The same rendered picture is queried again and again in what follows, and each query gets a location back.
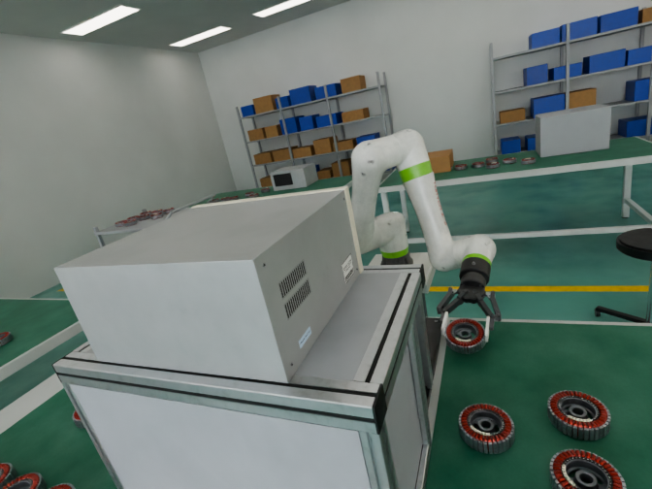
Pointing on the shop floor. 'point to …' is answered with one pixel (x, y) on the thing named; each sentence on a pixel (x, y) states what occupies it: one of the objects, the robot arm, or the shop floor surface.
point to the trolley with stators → (144, 220)
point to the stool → (640, 244)
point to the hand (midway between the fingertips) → (465, 330)
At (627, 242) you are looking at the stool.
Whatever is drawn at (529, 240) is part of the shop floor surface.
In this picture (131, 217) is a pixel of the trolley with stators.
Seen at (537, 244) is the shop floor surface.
